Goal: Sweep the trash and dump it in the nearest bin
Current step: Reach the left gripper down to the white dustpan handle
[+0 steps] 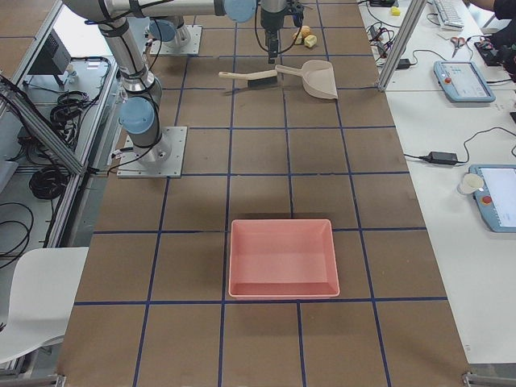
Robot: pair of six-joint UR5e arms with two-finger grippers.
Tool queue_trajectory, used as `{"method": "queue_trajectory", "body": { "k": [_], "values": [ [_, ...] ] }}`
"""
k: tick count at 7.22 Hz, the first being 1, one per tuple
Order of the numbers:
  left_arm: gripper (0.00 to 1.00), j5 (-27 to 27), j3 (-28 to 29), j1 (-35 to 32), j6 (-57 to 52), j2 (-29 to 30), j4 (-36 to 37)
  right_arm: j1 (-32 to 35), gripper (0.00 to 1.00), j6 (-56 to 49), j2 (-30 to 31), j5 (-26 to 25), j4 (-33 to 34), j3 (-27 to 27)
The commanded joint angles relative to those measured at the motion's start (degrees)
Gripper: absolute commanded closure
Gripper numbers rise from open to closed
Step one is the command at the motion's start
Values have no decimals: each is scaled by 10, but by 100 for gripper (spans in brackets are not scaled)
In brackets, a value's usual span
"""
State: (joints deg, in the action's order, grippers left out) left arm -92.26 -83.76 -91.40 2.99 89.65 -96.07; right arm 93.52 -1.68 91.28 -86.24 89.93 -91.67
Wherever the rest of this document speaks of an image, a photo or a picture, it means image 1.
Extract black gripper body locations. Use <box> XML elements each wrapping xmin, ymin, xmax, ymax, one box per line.
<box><xmin>260</xmin><ymin>0</ymin><xmax>303</xmax><ymax>32</ymax></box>

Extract brown potato trash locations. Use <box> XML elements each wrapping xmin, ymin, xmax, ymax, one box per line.
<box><xmin>300</xmin><ymin>25</ymin><xmax>311</xmax><ymax>38</ymax></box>

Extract beige brush black bristles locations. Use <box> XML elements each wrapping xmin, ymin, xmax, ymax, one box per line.
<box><xmin>218</xmin><ymin>69</ymin><xmax>277</xmax><ymax>88</ymax></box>

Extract beige dustpan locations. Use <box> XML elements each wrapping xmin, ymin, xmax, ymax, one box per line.
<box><xmin>275</xmin><ymin>60</ymin><xmax>339</xmax><ymax>99</ymax></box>

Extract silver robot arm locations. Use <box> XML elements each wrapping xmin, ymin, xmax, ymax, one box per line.
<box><xmin>64</xmin><ymin>1</ymin><xmax>256</xmax><ymax>160</ymax></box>
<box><xmin>149</xmin><ymin>1</ymin><xmax>304</xmax><ymax>64</ymax></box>

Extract pink plastic bin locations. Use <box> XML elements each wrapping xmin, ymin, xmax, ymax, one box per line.
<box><xmin>228</xmin><ymin>219</ymin><xmax>340</xmax><ymax>300</ymax></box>

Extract yellow object on desk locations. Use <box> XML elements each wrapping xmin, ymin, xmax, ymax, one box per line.
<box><xmin>390</xmin><ymin>6</ymin><xmax>402</xmax><ymax>17</ymax></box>

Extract white keyboard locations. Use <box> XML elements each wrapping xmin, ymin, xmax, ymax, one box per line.
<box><xmin>431</xmin><ymin>0</ymin><xmax>464</xmax><ymax>31</ymax></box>

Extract blue teach pendant far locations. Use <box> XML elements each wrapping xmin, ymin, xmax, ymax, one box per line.
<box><xmin>433</xmin><ymin>60</ymin><xmax>496</xmax><ymax>103</ymax></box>

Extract blue teach pendant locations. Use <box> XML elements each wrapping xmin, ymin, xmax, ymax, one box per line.
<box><xmin>433</xmin><ymin>60</ymin><xmax>496</xmax><ymax>103</ymax></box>
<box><xmin>468</xmin><ymin>164</ymin><xmax>515</xmax><ymax>233</ymax></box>

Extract black power adapter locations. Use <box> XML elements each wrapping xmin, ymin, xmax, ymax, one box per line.
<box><xmin>426</xmin><ymin>151</ymin><xmax>459</xmax><ymax>165</ymax></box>

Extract black control box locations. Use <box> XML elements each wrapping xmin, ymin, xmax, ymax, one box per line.
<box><xmin>28</xmin><ymin>29</ymin><xmax>71</xmax><ymax>86</ymax></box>

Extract clear plastic cup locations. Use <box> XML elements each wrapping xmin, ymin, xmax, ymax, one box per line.
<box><xmin>457</xmin><ymin>173</ymin><xmax>484</xmax><ymax>195</ymax></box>

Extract blue teach pendant near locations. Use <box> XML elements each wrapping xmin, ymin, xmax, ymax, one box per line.
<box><xmin>468</xmin><ymin>164</ymin><xmax>515</xmax><ymax>233</ymax></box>

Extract white chair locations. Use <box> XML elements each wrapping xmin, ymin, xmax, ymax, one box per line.
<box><xmin>1</xmin><ymin>247</ymin><xmax>89</xmax><ymax>363</ymax></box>

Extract aluminium frame post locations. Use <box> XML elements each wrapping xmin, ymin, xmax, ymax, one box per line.
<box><xmin>377</xmin><ymin>0</ymin><xmax>426</xmax><ymax>92</ymax></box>

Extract red handled scissors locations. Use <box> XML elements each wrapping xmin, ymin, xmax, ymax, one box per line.
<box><xmin>450</xmin><ymin>36</ymin><xmax>466</xmax><ymax>58</ymax></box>

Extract coiled black cables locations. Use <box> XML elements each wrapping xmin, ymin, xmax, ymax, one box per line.
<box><xmin>28</xmin><ymin>167</ymin><xmax>73</xmax><ymax>202</ymax></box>

